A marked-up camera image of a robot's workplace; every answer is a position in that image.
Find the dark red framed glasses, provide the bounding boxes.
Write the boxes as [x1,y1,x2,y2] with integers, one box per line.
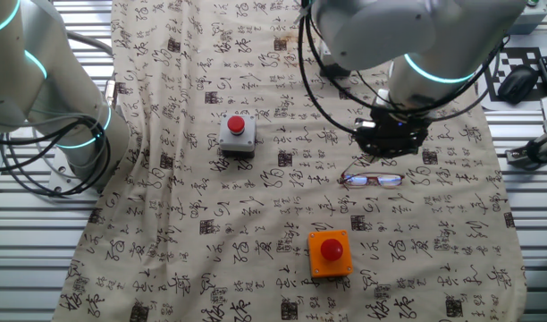
[338,155,406,190]

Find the beige calligraphy print cloth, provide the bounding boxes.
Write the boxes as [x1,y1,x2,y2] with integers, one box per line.
[52,0,528,322]

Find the grey base cable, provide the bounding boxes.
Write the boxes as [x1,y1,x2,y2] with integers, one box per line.
[61,29,114,57]

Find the grey box green button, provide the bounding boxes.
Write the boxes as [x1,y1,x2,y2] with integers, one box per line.
[508,0,547,36]

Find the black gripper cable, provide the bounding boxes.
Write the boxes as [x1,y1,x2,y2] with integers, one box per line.
[297,13,362,135]
[305,20,511,116]

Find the grey box mushroom red button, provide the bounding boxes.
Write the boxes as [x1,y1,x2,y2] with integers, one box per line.
[218,113,257,158]

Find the black white fiducial marker sheet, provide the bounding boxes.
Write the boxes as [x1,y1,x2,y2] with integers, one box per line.
[476,44,547,112]

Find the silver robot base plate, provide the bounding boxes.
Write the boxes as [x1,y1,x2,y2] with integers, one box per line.
[47,157,107,202]

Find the black computer mouse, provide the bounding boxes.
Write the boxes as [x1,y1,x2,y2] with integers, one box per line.
[497,64,540,106]

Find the metal base connector plug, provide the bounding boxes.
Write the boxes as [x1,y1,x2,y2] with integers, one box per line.
[104,79,119,110]

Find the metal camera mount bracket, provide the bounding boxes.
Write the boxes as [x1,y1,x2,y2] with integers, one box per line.
[505,132,547,170]

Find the black base cable bundle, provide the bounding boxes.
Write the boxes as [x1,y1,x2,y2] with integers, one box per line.
[0,106,114,197]

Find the orange box red button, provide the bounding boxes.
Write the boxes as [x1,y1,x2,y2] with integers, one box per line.
[307,229,354,279]

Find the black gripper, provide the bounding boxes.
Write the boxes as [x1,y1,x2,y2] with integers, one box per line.
[353,108,430,165]

